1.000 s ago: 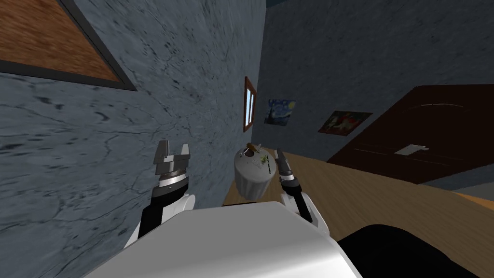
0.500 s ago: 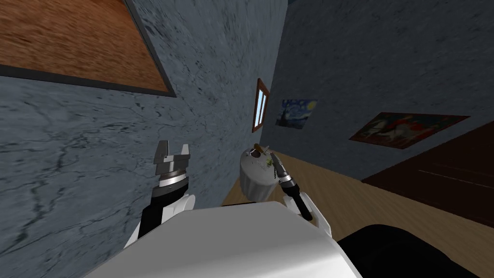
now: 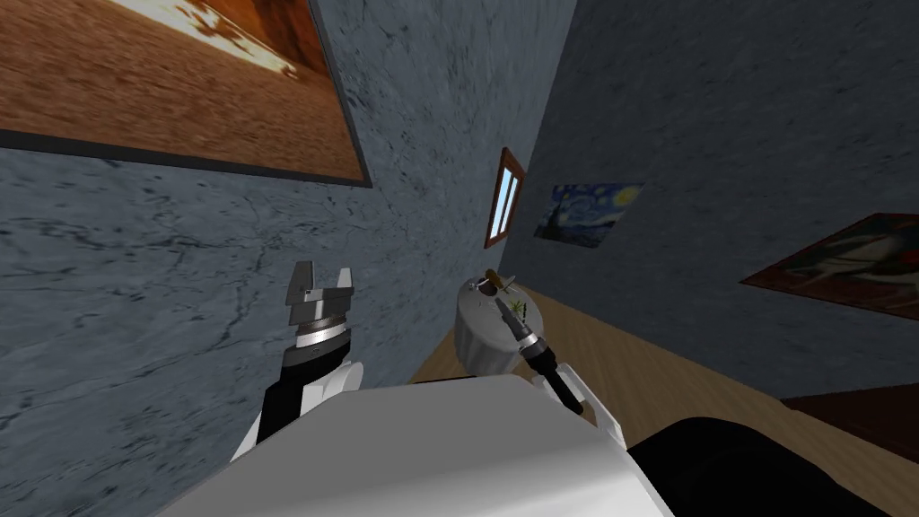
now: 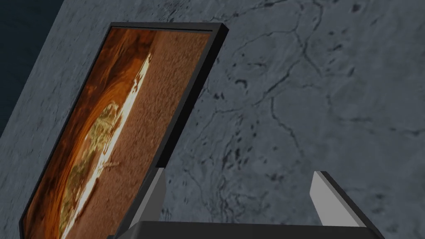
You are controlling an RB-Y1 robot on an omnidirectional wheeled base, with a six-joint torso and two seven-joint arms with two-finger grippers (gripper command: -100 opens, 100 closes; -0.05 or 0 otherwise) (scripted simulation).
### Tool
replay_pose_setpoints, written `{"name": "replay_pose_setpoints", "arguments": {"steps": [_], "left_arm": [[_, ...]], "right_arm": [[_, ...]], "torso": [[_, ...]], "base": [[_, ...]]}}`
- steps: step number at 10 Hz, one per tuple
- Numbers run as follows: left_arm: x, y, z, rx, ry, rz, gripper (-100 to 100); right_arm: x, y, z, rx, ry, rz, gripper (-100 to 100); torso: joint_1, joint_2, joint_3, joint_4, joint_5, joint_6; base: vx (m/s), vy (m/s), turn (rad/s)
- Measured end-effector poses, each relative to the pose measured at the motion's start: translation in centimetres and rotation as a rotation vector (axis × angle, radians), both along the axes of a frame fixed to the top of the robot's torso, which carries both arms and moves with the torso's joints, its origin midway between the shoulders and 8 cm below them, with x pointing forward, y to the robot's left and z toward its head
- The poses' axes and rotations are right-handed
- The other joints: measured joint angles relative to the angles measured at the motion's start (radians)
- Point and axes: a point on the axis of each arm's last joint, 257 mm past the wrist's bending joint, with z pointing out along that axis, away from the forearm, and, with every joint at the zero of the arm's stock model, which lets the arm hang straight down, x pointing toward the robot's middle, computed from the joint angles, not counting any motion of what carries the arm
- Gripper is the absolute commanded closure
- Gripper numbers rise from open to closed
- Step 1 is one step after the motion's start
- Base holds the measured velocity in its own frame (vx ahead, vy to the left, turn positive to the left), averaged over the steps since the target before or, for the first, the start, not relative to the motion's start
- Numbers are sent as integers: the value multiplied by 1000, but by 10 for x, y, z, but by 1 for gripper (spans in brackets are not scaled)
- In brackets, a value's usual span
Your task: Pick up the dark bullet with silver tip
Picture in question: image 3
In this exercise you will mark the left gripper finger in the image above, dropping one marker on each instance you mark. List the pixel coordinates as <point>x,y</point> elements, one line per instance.
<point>302,280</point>
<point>344,280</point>

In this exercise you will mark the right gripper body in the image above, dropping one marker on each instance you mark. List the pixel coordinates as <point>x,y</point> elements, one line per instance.
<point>515,322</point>

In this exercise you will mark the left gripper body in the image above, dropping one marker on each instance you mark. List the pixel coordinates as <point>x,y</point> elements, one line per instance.
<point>319,309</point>

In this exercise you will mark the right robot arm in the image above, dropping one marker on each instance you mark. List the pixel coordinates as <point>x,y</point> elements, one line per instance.
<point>739,467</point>

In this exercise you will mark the white round table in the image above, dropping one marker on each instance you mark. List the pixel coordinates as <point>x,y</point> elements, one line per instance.
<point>484,337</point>

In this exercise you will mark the brown framed window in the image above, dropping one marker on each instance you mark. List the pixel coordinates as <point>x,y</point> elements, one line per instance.
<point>504,199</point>

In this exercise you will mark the blue night sky picture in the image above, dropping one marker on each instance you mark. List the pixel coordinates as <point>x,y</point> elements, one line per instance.
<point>585,214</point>

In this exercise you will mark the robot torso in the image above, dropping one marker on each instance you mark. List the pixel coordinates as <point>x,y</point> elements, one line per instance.
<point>431,459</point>

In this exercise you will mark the dark brown furniture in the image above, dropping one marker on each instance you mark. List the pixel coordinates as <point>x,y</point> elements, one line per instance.
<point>869,420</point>

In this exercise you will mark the orange landscape wall picture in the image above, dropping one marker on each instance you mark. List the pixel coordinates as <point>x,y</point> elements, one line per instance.
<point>158,79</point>

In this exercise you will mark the red framed wall picture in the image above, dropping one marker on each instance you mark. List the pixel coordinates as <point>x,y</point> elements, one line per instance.
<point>854,266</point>

